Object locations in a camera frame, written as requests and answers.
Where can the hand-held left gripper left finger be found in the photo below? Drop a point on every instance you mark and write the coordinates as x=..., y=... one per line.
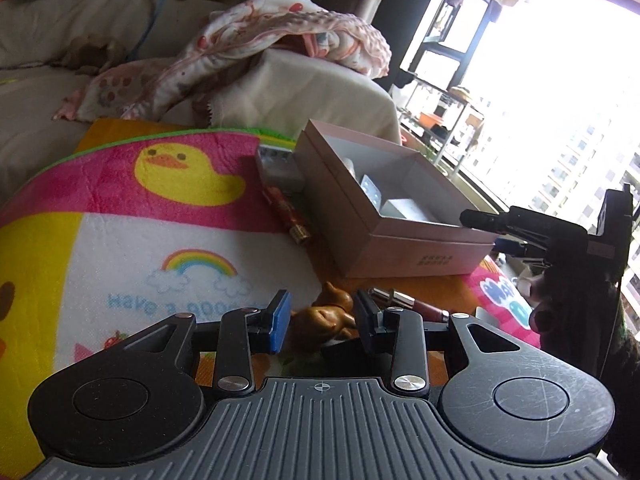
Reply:
x=280, y=325

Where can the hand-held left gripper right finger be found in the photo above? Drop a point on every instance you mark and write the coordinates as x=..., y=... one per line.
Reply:
x=367, y=330

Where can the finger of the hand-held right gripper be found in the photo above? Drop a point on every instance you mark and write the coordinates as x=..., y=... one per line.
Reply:
x=500, y=220
x=515, y=249

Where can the brown toy dog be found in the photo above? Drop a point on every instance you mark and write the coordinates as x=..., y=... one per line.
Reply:
x=320, y=320

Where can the pink cardboard box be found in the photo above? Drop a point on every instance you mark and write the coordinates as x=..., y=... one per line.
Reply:
x=410, y=245

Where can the white remote control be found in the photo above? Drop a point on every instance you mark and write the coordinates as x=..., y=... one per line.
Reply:
x=371, y=190

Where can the cream squeeze tube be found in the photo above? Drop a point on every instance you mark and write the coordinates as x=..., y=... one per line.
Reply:
x=350, y=167

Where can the person's right forearm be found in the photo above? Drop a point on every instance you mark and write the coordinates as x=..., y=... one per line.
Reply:
x=625, y=360

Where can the person's right hand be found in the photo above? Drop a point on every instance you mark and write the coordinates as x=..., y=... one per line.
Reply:
x=542, y=310

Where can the dark red pen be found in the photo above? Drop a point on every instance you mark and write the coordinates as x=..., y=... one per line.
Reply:
x=420, y=307

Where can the red lipstick tube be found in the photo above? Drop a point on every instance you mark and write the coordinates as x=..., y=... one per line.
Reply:
x=285, y=212

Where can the metal storage rack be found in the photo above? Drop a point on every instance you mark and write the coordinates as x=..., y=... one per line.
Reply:
x=450, y=110

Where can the white printed carton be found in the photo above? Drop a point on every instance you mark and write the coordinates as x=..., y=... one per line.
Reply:
x=280, y=170

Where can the colourful printed play mat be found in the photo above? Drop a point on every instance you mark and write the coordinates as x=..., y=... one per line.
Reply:
x=150, y=240

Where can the dark tall panel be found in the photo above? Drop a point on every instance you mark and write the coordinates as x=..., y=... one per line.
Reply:
x=405, y=10

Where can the pink patterned blanket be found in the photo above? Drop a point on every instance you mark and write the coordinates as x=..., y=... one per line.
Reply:
x=250, y=25

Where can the brown plush toy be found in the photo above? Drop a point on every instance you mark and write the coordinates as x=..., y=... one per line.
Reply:
x=95, y=52

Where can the beige sofa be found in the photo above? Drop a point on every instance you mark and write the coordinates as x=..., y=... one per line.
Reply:
x=50, y=35

